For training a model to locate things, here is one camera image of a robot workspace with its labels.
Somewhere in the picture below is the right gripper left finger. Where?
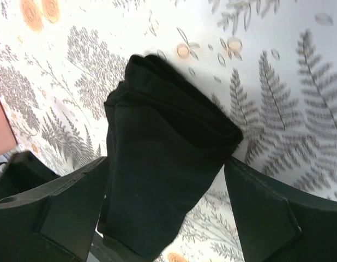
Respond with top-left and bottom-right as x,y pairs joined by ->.
0,157 -> 108,261

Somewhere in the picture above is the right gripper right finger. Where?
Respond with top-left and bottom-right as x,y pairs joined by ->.
224,158 -> 337,262

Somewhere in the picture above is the black boxer underwear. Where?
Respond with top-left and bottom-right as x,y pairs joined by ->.
98,55 -> 243,261

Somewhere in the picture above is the pink compartment organizer tray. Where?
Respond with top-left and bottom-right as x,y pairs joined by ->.
0,101 -> 17,156

